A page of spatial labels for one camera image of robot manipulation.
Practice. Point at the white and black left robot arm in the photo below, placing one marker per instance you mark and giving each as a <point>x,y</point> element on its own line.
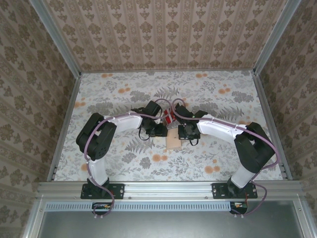
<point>126,122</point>

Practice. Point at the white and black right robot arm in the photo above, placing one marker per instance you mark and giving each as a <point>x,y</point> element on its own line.
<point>215,129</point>

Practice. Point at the black controller board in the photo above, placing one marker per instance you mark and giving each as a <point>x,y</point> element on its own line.
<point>101,207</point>
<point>239,205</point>

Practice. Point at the grey metal sheet panel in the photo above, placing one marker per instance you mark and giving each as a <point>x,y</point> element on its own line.
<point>168,225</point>

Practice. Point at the aluminium front frame rail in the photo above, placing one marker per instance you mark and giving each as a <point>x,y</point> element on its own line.
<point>168,189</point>

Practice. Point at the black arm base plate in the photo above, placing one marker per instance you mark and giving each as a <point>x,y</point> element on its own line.
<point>116,191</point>
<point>218,191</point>

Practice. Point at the aluminium side rail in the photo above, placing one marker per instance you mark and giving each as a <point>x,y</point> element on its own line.
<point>66,124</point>
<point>271,124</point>

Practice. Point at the aluminium corner post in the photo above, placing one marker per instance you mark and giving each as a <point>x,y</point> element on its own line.
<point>59,37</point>
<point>273,37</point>

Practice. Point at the aluminium frame bar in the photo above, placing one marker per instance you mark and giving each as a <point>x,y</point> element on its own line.
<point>305,218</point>
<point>33,218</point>

